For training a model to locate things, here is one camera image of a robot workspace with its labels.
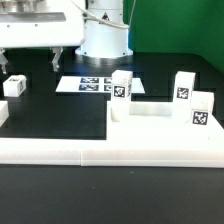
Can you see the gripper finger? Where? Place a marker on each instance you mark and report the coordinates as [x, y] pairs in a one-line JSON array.
[[57, 51], [3, 60]]

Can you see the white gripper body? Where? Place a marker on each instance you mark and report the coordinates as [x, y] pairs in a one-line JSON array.
[[47, 29]]

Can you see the white square table top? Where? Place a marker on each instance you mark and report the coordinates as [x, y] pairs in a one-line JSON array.
[[153, 121]]

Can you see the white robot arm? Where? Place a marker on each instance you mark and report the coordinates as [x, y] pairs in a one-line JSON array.
[[95, 28]]

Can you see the white marker tag plate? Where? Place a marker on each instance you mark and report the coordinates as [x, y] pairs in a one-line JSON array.
[[75, 84]]

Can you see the white U-shaped obstacle fence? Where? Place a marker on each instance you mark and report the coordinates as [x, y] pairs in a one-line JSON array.
[[113, 152]]

